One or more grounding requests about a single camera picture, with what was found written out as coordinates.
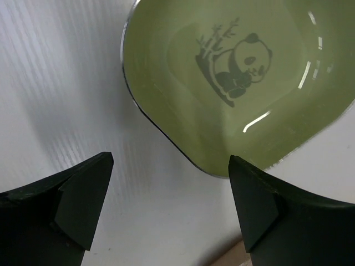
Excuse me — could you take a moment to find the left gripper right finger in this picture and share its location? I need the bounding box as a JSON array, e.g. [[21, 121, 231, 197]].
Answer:
[[229, 156, 354, 265]]

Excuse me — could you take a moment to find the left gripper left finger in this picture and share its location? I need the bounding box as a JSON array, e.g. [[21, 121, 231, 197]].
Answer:
[[1, 152, 114, 265]]

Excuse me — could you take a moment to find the green panda plate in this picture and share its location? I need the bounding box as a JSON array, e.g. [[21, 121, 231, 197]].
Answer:
[[121, 1, 354, 178]]

